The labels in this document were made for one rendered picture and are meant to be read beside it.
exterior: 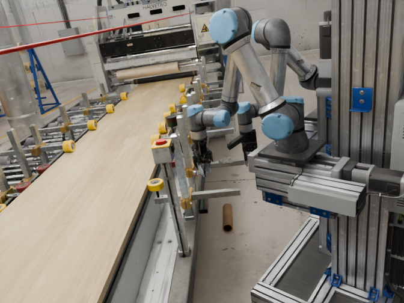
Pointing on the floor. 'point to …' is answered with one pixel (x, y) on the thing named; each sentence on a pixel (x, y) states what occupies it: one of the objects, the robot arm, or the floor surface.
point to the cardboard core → (227, 217)
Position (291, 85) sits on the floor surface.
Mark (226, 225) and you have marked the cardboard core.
